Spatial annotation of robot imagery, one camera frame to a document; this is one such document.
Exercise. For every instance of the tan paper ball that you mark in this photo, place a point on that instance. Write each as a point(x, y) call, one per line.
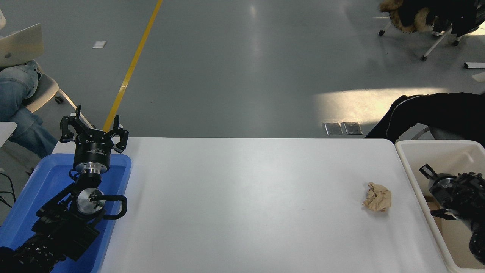
point(377, 198)

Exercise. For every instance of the white-legged wheeled chair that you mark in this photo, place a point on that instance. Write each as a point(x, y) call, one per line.
point(435, 43)

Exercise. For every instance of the person in dark clothing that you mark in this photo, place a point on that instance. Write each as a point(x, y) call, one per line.
point(435, 113)

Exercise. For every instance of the black coat with fur trim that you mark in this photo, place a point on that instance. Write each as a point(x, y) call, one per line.
point(447, 13)

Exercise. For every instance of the white bar with black end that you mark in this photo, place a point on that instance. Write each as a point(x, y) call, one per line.
point(475, 65)

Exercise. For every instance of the large pale plastic bin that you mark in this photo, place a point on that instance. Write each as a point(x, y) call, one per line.
point(416, 155)

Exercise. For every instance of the seated person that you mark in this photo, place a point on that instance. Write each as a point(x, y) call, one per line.
point(19, 98)

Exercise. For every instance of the small white table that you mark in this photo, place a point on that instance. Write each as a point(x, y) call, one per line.
point(7, 131)

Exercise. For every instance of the silver laptop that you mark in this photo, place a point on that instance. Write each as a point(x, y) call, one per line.
point(21, 45)

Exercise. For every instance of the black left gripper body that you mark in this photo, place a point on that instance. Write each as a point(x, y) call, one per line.
point(93, 149)

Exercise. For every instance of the metal floor plate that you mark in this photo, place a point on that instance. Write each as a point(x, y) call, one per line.
point(333, 128)
point(352, 128)

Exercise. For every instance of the blue plastic tray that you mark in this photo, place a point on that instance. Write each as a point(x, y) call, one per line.
point(45, 178)

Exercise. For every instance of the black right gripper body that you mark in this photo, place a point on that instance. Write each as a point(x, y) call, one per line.
point(434, 187)

